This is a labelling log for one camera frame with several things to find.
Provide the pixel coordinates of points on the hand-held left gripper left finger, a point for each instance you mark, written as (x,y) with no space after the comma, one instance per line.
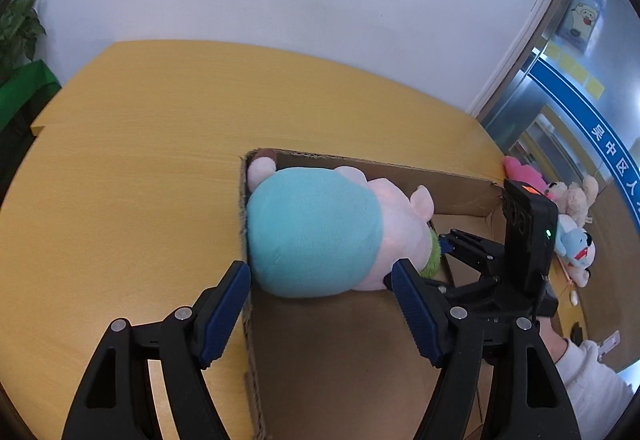
(222,315)

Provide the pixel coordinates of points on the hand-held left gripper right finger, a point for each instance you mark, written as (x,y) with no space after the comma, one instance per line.
(417,310)

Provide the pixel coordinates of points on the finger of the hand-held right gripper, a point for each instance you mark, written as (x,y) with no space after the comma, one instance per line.
(475,255)
(465,292)

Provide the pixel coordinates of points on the brown cardboard box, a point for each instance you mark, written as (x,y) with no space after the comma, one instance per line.
(345,350)

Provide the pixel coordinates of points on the teal and pink plush pig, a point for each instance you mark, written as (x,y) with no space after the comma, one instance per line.
(315,230)

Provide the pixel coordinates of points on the person's right forearm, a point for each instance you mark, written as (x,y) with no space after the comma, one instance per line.
(585,380)

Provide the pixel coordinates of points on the wooden desktop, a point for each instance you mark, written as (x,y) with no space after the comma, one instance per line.
(140,160)

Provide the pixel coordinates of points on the white and blue plush dog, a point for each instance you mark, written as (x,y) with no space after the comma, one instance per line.
(575,245)

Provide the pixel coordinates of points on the beige teddy bear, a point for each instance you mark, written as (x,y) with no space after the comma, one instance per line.
(575,200)

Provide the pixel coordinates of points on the pink plush toy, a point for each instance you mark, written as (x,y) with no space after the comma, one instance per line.
(525,174)

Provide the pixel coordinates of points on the small white object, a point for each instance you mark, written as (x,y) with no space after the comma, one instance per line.
(574,297)

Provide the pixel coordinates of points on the white badge card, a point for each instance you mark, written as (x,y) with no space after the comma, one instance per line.
(609,339)

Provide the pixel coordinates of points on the blue door banner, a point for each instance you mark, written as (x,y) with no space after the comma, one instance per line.
(590,125)

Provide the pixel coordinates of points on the yellow sticky notes strip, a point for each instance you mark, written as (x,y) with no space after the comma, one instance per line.
(575,70)

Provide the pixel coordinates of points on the cartoon door poster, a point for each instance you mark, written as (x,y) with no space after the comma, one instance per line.
(582,20)

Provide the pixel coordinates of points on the green box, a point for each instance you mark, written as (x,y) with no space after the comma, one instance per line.
(25,85)

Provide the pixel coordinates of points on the green potted plant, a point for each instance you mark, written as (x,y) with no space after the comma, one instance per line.
(17,25)

